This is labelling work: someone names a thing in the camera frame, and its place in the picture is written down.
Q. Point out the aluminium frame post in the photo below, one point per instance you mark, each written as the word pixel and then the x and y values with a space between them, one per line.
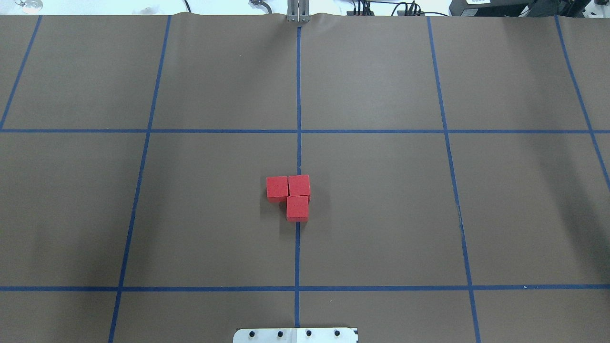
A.
pixel 298 11

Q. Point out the black device top right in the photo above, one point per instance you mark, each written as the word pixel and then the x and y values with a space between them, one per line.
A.
pixel 517 8

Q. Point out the red block placed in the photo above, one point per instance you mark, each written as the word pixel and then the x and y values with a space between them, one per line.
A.
pixel 297 209
pixel 299 186
pixel 277 189

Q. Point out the white camera stand base plate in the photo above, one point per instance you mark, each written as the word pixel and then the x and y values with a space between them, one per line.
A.
pixel 297 335

